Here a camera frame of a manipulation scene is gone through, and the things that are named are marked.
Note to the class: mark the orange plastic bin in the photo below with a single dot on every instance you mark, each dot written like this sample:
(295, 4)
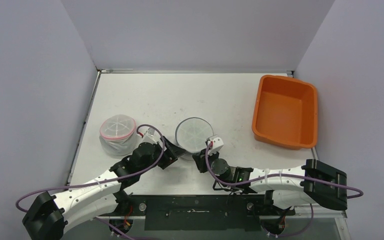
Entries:
(286, 113)

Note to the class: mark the blue-trimmed mesh laundry bag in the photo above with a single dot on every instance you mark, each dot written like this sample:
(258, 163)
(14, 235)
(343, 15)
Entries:
(191, 135)

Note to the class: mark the pink-trimmed mesh laundry bag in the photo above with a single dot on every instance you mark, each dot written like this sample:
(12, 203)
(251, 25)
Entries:
(116, 135)

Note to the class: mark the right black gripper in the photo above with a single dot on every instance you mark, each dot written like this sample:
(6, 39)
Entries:
(204, 159)

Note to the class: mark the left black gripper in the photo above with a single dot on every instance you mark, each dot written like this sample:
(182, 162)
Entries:
(175, 151)

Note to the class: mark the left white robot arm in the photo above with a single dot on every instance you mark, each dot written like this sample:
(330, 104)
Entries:
(51, 216)

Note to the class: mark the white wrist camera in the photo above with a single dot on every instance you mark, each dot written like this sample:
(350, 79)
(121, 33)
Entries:
(215, 144)
(148, 136)

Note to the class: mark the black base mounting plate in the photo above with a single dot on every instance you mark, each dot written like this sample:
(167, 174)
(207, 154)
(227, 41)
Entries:
(200, 212)

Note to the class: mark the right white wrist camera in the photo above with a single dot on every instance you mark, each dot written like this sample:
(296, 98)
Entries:
(215, 144)

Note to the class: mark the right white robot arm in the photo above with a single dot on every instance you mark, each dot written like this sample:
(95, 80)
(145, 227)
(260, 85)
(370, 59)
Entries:
(315, 182)

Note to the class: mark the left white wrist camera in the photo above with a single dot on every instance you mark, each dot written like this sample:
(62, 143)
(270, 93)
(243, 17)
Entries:
(148, 136)

